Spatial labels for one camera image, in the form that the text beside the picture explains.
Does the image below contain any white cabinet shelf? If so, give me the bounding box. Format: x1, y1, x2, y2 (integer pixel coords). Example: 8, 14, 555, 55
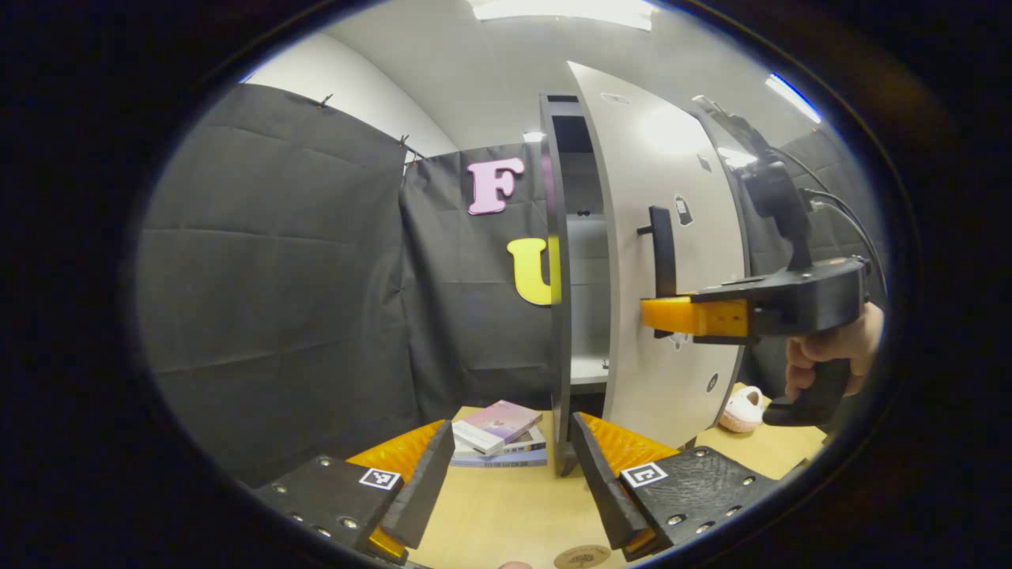
569, 356, 610, 386

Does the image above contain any black backdrop cloth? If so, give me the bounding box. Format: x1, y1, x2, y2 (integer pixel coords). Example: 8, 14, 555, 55
136, 83, 886, 487

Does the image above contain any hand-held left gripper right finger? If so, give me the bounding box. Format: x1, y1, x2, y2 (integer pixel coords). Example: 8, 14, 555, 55
571, 411, 780, 563

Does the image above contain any black cabinet door handle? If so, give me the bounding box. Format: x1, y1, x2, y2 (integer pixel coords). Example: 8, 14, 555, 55
637, 205, 678, 339

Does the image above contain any black cable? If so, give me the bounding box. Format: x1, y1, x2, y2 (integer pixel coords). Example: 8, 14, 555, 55
771, 146, 888, 297

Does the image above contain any beige cabinet door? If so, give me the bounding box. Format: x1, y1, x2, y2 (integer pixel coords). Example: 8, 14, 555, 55
565, 62, 752, 451

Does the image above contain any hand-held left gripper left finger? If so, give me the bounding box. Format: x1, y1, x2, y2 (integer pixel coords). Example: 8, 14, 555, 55
253, 419, 457, 566

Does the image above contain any white book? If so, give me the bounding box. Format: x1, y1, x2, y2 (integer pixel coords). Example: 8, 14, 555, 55
455, 427, 547, 461

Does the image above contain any round wooden coaster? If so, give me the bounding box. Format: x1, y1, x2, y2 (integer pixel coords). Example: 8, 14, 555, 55
553, 545, 612, 569

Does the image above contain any pink plush toy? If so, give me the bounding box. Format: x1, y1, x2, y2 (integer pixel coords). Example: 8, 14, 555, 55
718, 386, 766, 434

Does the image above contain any dark grey cabinet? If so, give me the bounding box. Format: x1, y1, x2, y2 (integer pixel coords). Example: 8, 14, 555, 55
540, 93, 614, 477

